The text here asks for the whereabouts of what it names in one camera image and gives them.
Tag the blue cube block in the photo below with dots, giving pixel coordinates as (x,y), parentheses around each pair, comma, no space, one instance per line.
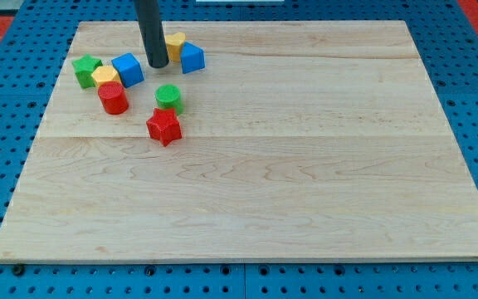
(129,69)

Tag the green cylinder block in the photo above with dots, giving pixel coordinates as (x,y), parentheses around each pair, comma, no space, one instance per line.
(169,97)

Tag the green star block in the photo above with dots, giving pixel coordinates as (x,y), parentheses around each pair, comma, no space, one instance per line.
(84,67)

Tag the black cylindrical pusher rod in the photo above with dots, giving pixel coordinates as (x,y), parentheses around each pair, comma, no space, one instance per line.
(151,30)

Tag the red cylinder block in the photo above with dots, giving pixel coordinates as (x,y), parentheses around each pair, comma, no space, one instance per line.
(113,98)

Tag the yellow heart block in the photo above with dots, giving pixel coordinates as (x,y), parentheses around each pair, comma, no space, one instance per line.
(174,44)

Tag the yellow hexagon block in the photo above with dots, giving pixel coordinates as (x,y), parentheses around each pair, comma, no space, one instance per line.
(104,74)

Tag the wooden board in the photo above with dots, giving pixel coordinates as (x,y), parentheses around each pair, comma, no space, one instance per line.
(303,142)

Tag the red star block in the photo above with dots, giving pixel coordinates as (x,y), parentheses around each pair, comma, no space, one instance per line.
(164,126)

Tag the blue triangle block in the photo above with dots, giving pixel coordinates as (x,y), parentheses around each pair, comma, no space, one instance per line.
(192,58)

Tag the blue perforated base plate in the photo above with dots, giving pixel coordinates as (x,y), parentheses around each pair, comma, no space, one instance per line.
(31,55)

